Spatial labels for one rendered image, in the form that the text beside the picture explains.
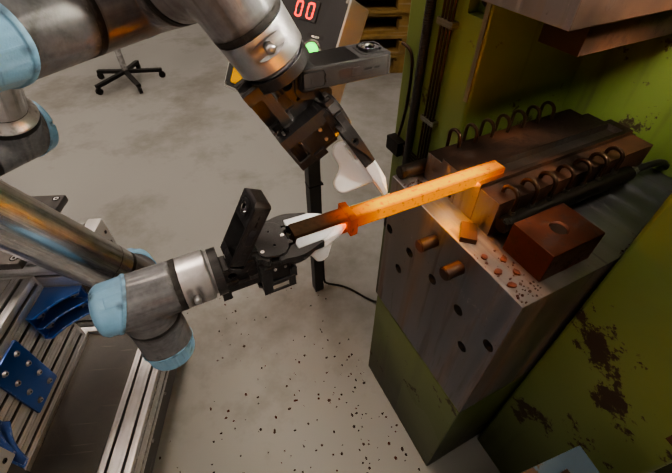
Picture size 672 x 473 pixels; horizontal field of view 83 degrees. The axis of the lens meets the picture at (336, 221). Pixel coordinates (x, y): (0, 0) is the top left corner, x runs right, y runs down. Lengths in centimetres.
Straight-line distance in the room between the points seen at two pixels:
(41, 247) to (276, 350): 114
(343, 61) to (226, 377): 135
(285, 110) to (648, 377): 75
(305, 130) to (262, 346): 128
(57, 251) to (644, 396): 97
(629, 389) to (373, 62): 75
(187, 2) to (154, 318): 38
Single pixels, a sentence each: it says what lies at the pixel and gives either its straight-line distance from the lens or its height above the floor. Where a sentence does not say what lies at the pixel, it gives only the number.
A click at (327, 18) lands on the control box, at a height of 116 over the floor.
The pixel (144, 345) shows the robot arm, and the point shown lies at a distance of 63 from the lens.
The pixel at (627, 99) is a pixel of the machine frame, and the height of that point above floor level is 103.
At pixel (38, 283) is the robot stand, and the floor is 70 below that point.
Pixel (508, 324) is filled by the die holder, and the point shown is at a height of 86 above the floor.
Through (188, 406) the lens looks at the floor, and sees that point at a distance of 161.
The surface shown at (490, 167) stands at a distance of 76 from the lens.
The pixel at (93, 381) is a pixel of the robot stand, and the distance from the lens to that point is 153.
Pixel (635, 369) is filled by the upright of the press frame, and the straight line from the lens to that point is 90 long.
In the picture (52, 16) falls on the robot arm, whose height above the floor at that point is 134.
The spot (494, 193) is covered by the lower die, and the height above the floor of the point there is 99.
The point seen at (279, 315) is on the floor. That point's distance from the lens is 170.
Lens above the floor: 142
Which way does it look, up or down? 44 degrees down
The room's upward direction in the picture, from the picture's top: straight up
